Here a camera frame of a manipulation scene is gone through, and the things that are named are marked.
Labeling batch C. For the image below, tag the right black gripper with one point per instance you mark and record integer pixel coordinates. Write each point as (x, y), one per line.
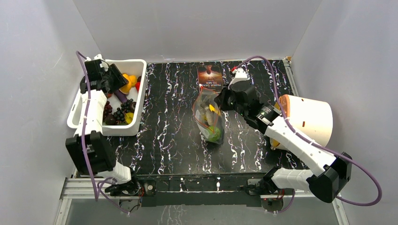
(224, 99)

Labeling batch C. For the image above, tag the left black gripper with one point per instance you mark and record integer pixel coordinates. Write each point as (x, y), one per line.
(121, 81)

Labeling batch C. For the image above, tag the orange fruit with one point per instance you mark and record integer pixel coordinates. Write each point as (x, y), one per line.
(126, 88)

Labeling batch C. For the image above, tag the yellow pear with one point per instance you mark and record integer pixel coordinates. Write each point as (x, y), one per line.
(213, 109)

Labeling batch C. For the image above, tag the grey toy fish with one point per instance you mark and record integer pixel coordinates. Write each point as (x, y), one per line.
(206, 116)

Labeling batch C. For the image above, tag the clear zip top bag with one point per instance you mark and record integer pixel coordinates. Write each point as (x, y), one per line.
(207, 96)

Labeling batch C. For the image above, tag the green round fruit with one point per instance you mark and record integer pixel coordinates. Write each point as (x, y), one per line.
(214, 134)

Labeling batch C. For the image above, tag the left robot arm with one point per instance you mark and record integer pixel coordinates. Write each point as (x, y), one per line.
(88, 148)

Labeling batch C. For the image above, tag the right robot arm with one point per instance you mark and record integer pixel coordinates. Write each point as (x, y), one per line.
(327, 173)

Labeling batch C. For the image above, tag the purple eggplant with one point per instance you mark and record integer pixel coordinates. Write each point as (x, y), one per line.
(121, 96)

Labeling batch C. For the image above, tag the red fruit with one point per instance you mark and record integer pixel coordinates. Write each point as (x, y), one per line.
(137, 86)

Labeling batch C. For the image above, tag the white plastic bin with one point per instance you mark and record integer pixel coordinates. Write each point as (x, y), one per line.
(136, 67)

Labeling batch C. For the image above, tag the book with dark cover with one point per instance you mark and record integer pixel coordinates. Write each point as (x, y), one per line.
(210, 77)

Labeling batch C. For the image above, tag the dark red grape bunch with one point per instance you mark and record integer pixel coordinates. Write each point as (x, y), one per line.
(107, 109)

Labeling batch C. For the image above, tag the black grape bunch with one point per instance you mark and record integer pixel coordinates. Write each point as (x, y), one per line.
(127, 107)

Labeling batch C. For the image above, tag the yellow lemon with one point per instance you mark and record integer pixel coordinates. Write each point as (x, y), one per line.
(129, 117)

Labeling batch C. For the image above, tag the dark plum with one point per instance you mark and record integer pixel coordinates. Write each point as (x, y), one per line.
(110, 120)

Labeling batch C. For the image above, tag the white cylinder orange lid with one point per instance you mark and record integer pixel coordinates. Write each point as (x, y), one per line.
(312, 117)

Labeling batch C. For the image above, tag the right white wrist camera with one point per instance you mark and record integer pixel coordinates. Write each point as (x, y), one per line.
(239, 75)

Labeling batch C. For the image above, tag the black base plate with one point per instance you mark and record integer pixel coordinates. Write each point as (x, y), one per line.
(210, 189)

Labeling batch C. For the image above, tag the aluminium frame rail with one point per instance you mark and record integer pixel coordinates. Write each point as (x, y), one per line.
(78, 207)

